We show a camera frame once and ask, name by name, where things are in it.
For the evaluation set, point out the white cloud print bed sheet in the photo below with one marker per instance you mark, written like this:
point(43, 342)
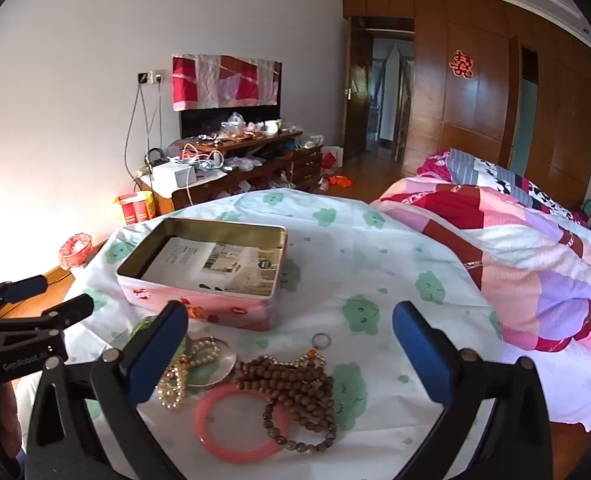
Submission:
point(375, 270)

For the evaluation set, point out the red paper-cut decoration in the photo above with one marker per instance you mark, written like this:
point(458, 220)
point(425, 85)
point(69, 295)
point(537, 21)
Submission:
point(461, 64)

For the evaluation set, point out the wall socket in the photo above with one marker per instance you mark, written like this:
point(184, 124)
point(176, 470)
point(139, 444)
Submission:
point(150, 77)

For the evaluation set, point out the red and pink cover cloth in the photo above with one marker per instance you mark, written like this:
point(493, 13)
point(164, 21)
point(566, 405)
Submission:
point(215, 82)

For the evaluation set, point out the black television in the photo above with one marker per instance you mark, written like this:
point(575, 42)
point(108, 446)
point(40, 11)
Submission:
point(200, 122)

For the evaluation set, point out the pink tin box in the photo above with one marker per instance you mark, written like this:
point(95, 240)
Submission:
point(200, 305)

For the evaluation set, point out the clear plastic bag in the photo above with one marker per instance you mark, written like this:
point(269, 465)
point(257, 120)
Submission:
point(235, 122)

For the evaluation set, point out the white box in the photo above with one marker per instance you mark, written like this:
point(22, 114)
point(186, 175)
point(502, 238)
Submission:
point(173, 175)

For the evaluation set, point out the red plastic bag bin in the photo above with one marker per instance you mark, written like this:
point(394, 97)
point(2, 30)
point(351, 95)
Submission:
point(75, 252)

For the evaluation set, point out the red gift bag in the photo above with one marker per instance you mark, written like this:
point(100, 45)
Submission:
point(331, 160)

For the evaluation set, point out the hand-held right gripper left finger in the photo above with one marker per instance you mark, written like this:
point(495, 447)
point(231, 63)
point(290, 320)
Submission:
point(160, 355)

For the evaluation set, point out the wooden door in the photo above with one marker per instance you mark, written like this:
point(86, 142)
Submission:
point(355, 125)

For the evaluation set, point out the wooden television cabinet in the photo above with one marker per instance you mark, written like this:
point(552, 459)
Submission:
point(305, 165)

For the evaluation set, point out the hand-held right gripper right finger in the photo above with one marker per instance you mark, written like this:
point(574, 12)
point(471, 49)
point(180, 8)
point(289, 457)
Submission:
point(425, 355)

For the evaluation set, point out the silver bangle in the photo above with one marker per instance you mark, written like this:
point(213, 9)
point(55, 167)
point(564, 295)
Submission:
point(232, 362)

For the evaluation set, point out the green jade bangle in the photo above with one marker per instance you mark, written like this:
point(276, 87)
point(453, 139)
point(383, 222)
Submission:
point(143, 327)

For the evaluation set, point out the pink bangle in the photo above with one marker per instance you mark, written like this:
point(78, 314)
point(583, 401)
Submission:
point(200, 422)

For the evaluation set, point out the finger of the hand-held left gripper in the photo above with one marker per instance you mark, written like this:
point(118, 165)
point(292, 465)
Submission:
point(25, 286)
point(70, 309)

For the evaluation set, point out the paper booklet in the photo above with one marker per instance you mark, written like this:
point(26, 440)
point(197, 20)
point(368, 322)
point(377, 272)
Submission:
point(200, 260)

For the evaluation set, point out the orange item on floor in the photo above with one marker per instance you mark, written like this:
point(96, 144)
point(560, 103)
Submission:
point(338, 181)

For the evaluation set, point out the wooden wardrobe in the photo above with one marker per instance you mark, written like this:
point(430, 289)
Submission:
point(475, 125)

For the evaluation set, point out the red and yellow box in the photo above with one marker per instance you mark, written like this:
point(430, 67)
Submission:
point(135, 210)

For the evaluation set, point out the pink patchwork quilt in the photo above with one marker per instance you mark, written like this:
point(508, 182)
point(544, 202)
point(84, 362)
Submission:
point(525, 260)

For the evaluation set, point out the white cup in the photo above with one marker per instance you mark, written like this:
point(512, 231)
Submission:
point(273, 127)

